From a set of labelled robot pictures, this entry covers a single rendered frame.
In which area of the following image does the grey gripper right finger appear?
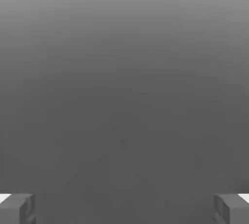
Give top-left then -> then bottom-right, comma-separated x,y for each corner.
213,193 -> 249,224

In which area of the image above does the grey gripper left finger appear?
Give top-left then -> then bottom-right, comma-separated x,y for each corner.
0,193 -> 37,224

